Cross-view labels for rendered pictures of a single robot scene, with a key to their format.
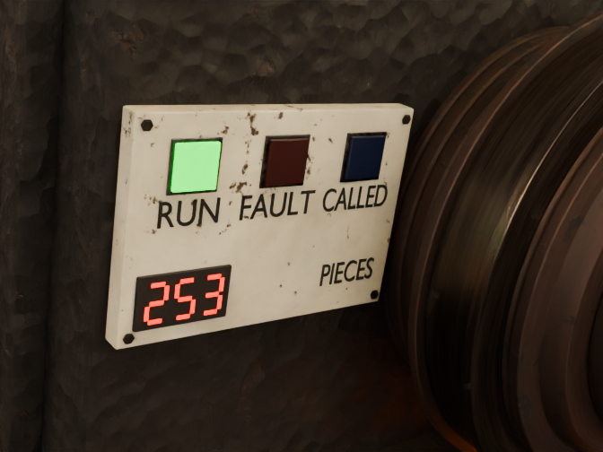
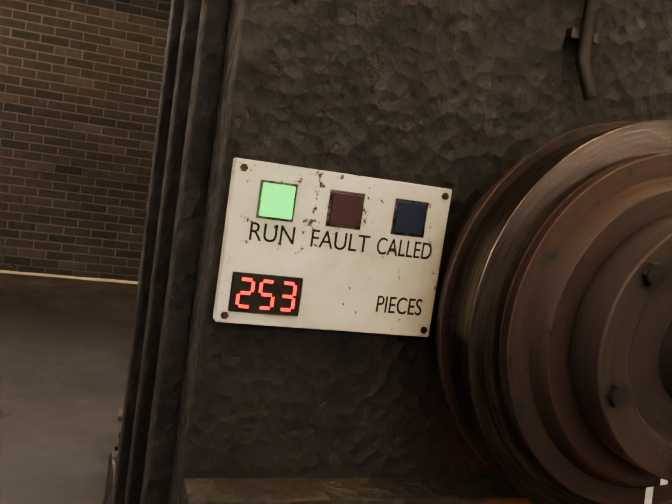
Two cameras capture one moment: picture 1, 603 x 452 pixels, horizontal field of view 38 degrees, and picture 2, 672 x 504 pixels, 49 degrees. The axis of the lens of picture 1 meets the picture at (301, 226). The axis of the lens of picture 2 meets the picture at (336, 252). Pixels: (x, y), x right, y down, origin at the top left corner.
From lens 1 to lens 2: 0.32 m
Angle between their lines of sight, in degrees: 23
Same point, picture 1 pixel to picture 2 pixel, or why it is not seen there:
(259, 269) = (326, 287)
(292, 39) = (356, 130)
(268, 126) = (332, 183)
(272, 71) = (341, 150)
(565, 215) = (538, 247)
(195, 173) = (276, 205)
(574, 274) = (549, 296)
